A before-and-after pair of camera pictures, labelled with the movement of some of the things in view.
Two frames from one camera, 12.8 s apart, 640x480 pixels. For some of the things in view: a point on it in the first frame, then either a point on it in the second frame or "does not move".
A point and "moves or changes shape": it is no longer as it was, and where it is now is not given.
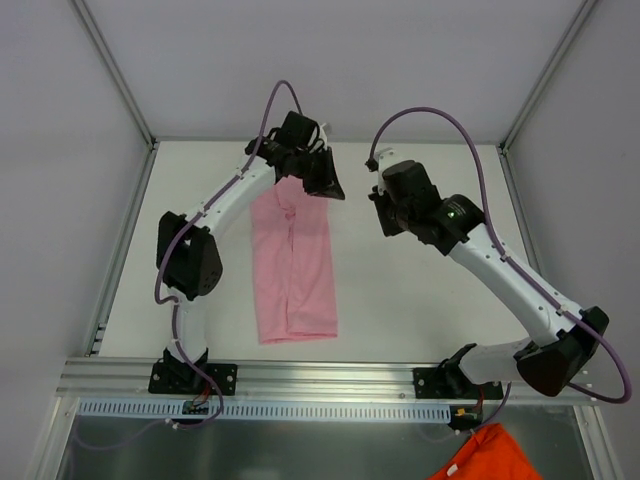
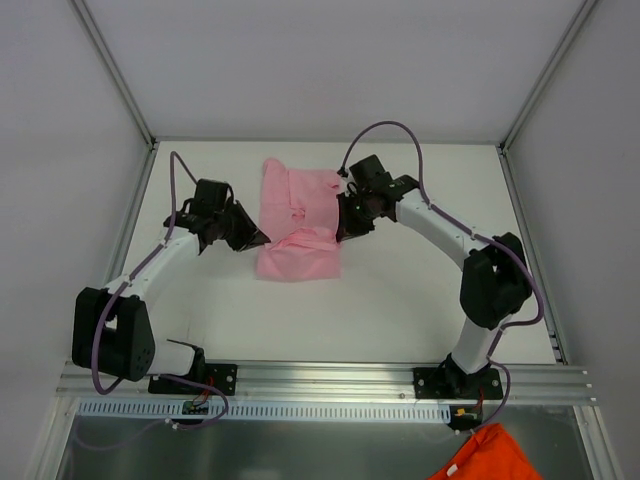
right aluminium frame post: x=546 y=75 does not move
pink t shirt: x=295 y=282 moves or changes shape
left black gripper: x=317 y=170 -> x=239 y=228
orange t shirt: x=491 y=453 does not move
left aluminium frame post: x=104 y=50 does not move
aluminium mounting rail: x=122 y=380 does not move
